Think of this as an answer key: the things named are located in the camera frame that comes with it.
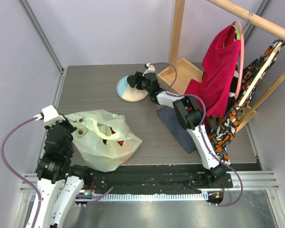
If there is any wooden hanger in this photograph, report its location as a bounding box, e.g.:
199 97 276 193
238 41 284 106

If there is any pink plastic hanger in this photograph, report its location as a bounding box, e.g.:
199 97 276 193
233 20 245 99

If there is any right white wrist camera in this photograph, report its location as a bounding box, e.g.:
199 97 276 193
143 63 156 76

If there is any round wooden fruit plate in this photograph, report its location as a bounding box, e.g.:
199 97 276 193
116 76 148 102

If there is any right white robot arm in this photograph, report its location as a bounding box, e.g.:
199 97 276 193
126 72 226 188

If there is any orange black patterned garment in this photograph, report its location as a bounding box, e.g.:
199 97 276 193
209 39 282 165

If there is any aluminium corner frame profile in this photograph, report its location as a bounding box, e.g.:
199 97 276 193
18 0 67 73

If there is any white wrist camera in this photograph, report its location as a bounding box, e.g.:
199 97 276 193
34 105 65 126
143 63 156 76

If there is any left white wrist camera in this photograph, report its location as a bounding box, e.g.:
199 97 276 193
34 105 65 126

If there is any dark blue folded cloth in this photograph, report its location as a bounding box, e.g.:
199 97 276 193
156 106 196 154

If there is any green avocado print plastic bag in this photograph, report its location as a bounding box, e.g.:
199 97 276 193
66 110 142 172

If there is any white slotted cable duct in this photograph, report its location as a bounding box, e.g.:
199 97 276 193
73 192 209 202

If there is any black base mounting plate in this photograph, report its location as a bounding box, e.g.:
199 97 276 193
64 163 234 194

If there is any red shirt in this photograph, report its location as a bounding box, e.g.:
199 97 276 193
185 24 240 117

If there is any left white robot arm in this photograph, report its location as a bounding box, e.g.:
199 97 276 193
26 117 92 228

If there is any wooden clothes rack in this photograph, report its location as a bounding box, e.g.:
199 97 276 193
158 0 285 131

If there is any red strawberries cluster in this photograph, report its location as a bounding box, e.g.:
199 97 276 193
101 127 129 149

